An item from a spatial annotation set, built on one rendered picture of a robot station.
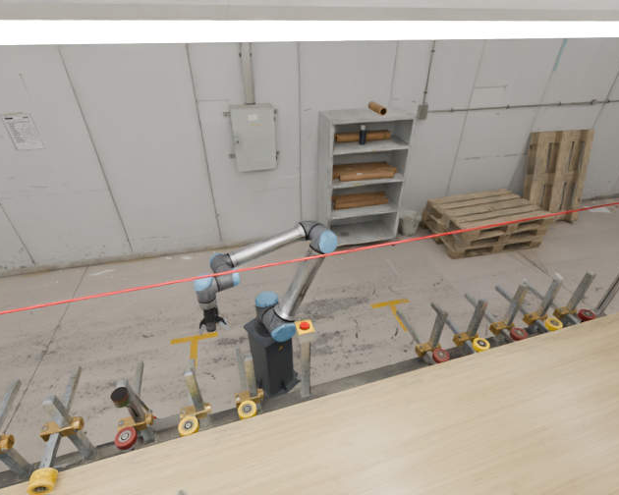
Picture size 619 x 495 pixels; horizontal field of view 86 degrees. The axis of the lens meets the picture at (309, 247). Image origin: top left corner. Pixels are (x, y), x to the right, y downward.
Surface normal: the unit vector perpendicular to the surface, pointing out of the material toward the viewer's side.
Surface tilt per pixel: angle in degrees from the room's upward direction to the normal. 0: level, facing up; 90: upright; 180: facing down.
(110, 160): 90
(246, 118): 90
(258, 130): 90
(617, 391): 0
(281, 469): 0
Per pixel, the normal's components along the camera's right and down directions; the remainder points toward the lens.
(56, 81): 0.24, 0.55
